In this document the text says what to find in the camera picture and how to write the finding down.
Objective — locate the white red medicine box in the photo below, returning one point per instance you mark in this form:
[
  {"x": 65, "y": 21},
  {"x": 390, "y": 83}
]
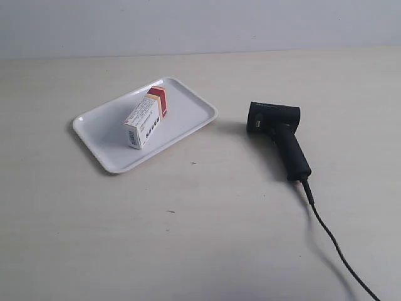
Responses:
[{"x": 145, "y": 117}]

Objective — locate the black handheld barcode scanner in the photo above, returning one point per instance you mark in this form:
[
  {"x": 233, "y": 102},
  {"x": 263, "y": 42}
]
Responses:
[{"x": 279, "y": 123}]

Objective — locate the white plastic tray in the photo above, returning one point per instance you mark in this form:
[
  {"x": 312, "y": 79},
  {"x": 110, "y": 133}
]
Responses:
[{"x": 101, "y": 129}]

